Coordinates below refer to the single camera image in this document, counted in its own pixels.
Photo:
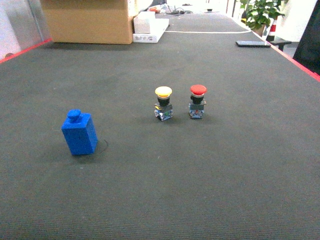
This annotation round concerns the green potted plant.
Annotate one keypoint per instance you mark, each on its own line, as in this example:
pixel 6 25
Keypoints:
pixel 258 14

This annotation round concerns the red mushroom push button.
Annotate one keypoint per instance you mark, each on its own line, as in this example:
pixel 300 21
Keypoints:
pixel 197 102

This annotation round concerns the brown cardboard box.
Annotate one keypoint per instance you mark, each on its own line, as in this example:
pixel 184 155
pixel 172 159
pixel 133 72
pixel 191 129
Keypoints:
pixel 90 21

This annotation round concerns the black smartphone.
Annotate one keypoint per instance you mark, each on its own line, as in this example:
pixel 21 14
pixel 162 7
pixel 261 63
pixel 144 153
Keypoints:
pixel 252 44

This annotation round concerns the red white striped post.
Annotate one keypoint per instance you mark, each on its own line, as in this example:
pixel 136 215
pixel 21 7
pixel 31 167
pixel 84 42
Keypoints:
pixel 272 31

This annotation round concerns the white flat carton box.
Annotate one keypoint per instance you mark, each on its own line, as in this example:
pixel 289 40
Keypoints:
pixel 161 24

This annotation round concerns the blue block part with knob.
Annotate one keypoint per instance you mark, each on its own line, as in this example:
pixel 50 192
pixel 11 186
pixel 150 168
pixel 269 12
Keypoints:
pixel 79 132

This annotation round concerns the yellow mushroom push button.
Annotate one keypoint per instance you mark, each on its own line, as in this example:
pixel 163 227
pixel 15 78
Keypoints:
pixel 163 110

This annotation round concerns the white small box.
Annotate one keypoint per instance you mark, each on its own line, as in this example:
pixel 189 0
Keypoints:
pixel 144 22

